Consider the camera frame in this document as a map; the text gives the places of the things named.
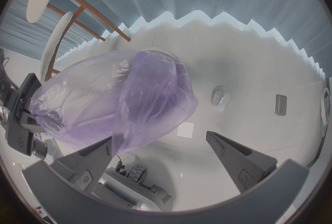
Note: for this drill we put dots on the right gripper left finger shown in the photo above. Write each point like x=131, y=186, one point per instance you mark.
x=88, y=163

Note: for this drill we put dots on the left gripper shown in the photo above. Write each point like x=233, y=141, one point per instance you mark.
x=27, y=95

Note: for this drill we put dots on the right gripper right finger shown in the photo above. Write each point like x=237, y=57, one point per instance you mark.
x=236, y=162

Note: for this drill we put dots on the white paper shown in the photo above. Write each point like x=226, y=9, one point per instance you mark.
x=221, y=98

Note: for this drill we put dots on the purple plastic bag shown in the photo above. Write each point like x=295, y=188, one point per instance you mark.
x=145, y=93

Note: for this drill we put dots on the white trash bin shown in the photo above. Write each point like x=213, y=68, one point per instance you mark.
x=160, y=51

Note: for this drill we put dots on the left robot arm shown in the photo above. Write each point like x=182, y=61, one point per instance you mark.
x=4, y=88

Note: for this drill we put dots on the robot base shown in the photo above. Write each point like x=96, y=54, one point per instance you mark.
x=116, y=178

